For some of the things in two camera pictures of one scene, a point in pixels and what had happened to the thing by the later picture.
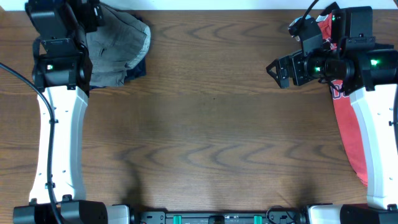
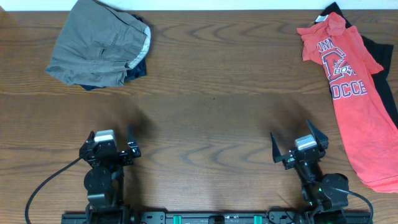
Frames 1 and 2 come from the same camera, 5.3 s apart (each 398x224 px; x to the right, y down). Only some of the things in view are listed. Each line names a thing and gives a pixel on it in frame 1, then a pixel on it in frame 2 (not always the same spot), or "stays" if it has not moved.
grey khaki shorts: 118,43 stays
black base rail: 166,218 stays
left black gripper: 94,15 to 126,159
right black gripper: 295,61 to 289,162
